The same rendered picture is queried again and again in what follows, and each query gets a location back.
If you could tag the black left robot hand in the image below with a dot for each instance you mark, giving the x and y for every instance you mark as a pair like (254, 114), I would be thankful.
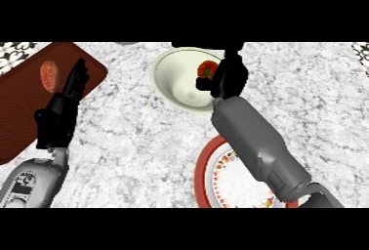
(58, 117)

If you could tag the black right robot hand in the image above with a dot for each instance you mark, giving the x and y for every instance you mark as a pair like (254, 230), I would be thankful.
(229, 81)

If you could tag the red tomato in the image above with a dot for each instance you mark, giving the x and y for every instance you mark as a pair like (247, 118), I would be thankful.
(207, 69)

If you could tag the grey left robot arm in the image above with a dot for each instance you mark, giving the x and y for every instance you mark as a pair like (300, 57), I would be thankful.
(33, 182)

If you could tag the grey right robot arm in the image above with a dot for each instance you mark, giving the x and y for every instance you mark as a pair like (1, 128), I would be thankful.
(259, 146)

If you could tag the pale green bowl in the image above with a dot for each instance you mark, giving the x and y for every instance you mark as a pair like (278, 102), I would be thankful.
(181, 81)

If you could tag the red rimmed white plate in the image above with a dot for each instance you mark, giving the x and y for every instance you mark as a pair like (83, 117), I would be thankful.
(231, 182)

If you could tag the brown cutting board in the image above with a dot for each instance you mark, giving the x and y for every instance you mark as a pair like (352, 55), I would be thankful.
(24, 104)

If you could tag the orange sausage slice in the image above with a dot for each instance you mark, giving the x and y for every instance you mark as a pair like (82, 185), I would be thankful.
(49, 76)

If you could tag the black white patterned cloth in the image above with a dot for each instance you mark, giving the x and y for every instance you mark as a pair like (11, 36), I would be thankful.
(361, 53)
(14, 53)

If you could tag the grey object at edge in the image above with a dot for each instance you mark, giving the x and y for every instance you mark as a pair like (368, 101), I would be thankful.
(128, 43)

